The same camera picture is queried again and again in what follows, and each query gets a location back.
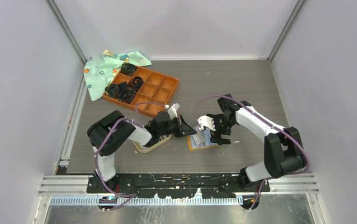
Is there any green patterned cloth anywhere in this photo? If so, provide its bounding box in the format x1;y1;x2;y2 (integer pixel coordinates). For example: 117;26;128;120
83;50;151;101

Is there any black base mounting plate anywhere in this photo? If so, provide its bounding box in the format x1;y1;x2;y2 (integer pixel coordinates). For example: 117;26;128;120
86;173;270;199

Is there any white slotted cable duct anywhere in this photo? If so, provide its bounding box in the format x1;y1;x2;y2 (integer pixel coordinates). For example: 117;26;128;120
50;195;243;206

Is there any rolled dark belt middle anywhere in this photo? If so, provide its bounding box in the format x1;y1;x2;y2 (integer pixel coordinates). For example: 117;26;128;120
130;76;144;91

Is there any white VIP diamond card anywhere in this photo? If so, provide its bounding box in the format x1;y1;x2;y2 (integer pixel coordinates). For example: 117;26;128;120
190;126;206;147

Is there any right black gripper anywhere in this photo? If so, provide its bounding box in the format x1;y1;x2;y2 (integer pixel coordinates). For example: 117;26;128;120
208;114;236;145

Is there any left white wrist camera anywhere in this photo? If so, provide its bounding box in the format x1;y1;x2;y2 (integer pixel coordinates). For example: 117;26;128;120
167;103;180;119

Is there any rolled dark belt left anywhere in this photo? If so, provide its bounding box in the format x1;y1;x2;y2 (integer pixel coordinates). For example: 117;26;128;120
105;83;120;98

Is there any rolled dark belt front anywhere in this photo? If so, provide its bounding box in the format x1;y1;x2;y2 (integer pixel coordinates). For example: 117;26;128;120
114;82;136;104

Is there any rolled dark belt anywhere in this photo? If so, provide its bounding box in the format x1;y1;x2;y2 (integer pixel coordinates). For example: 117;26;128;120
105;83;120;98
114;82;136;104
130;76;144;91
121;63;137;76

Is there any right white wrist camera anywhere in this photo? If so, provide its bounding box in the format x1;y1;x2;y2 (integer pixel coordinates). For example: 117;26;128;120
197;115;215;131

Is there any rolled dark belt top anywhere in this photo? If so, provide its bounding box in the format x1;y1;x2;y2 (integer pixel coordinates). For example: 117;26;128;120
121;63;137;76

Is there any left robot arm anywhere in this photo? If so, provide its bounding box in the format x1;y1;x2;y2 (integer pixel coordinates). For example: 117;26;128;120
86;110;197;193

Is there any orange leather card holder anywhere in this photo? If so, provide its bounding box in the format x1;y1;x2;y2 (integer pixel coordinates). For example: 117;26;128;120
186;126;219;151

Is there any oval wooden card tray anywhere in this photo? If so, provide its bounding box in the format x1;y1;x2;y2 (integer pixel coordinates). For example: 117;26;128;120
133;135;172;154

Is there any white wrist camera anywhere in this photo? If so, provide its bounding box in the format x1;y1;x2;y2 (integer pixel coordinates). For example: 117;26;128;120
167;103;180;119
197;115;215;131

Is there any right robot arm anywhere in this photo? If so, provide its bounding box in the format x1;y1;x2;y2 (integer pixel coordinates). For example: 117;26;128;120
210;94;308;192

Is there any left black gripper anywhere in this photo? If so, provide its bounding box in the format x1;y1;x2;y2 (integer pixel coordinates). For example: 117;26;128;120
158;114;197;138

